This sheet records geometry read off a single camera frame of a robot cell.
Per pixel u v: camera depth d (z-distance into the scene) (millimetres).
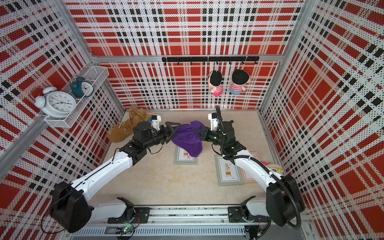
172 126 695
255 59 884
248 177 855
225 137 589
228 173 866
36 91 593
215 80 973
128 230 694
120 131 975
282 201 404
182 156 953
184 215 750
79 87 706
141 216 735
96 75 905
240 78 930
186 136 787
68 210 396
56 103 622
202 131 718
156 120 721
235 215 732
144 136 584
